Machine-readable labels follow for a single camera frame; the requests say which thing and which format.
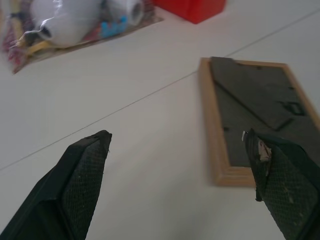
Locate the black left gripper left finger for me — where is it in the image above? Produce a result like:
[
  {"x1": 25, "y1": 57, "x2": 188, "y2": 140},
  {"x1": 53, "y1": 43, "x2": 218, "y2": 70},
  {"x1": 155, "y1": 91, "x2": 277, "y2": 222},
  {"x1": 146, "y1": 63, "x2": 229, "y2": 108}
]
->
[{"x1": 0, "y1": 129, "x2": 113, "y2": 240}]

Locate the wooden picture frame face down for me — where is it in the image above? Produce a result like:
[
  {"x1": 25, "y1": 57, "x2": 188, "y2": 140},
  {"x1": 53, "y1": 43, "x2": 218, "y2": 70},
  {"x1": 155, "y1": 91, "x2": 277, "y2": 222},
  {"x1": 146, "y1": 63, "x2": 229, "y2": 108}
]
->
[{"x1": 199, "y1": 56, "x2": 320, "y2": 188}]

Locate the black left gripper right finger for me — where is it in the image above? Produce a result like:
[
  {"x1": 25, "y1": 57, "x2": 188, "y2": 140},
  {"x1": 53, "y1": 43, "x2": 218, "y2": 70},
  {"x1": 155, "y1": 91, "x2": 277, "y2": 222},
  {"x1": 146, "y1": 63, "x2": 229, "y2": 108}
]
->
[{"x1": 241, "y1": 128, "x2": 320, "y2": 240}]

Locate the red plastic box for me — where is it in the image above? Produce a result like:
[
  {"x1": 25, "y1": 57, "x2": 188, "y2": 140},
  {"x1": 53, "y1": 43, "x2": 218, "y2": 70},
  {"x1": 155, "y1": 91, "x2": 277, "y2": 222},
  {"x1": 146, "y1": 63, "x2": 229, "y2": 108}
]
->
[{"x1": 152, "y1": 0, "x2": 228, "y2": 25}]

